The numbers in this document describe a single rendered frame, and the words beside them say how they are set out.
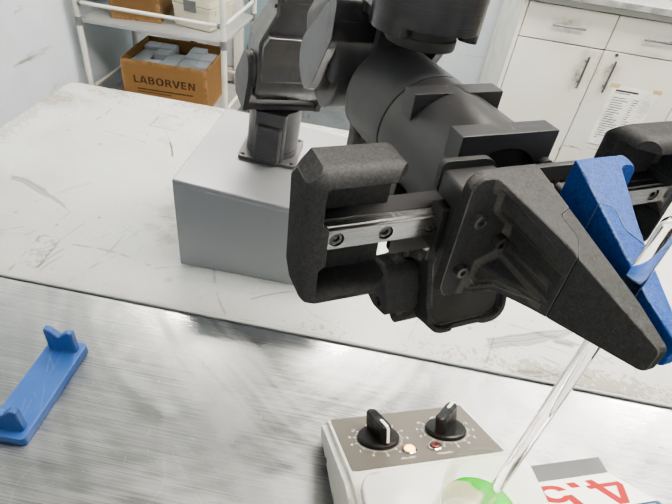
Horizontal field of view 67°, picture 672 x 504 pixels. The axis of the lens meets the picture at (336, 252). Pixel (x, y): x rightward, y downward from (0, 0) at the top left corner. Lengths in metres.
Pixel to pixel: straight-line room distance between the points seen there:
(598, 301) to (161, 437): 0.37
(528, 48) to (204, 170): 2.22
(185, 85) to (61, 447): 2.13
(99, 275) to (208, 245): 0.12
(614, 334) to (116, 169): 0.70
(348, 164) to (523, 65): 2.51
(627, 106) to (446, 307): 2.63
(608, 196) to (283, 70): 0.36
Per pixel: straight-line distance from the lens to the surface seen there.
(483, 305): 0.28
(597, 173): 0.21
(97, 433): 0.48
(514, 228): 0.20
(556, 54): 2.68
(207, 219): 0.55
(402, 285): 0.25
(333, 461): 0.41
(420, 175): 0.23
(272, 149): 0.56
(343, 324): 0.55
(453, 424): 0.44
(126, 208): 0.71
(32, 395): 0.51
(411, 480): 0.36
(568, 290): 0.19
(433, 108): 0.24
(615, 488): 0.51
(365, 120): 0.28
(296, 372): 0.50
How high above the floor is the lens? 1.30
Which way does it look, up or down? 40 degrees down
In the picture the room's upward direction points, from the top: 9 degrees clockwise
